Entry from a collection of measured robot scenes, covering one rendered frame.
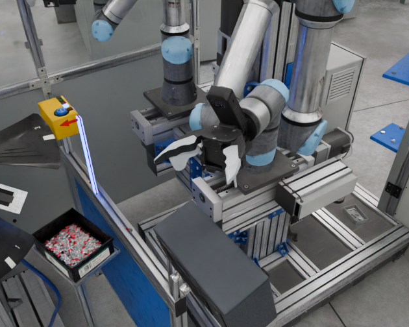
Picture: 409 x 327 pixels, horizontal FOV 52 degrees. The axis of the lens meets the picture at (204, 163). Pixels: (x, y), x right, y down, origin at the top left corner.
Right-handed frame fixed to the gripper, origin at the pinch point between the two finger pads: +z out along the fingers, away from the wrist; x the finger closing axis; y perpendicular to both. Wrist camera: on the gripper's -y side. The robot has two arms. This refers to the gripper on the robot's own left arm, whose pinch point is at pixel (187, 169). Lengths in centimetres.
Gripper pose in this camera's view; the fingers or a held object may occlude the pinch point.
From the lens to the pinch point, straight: 70.2
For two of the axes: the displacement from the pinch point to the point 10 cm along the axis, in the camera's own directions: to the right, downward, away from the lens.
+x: -8.4, -2.3, 4.9
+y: 1.2, 8.1, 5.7
